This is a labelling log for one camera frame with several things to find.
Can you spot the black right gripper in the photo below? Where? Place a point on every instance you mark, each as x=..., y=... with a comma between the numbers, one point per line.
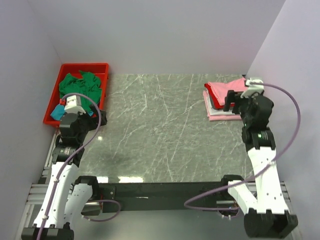
x=231, y=97

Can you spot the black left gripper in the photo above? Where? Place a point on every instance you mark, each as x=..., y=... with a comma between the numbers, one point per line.
x=94, y=122

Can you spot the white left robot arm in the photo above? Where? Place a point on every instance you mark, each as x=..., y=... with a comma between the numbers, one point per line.
x=67, y=193

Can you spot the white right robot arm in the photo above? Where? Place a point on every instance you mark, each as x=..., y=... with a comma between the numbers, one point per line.
x=266, y=213

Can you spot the folded red t shirt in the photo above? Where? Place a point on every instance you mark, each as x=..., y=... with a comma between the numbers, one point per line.
x=218, y=93

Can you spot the folded grey t shirt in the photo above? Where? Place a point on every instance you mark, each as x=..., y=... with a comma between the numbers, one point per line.
x=213, y=106

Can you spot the blue t shirt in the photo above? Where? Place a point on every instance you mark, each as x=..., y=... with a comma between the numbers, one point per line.
x=58, y=112

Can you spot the green t shirt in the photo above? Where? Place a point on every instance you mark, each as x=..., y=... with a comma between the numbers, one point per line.
x=88, y=84

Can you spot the red plastic bin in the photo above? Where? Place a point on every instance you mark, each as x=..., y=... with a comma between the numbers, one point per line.
x=99, y=69

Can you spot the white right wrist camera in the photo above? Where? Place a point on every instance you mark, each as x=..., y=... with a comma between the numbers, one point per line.
x=253, y=87

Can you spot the aluminium frame rail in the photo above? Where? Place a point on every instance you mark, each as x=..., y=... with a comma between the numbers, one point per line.
x=37, y=193

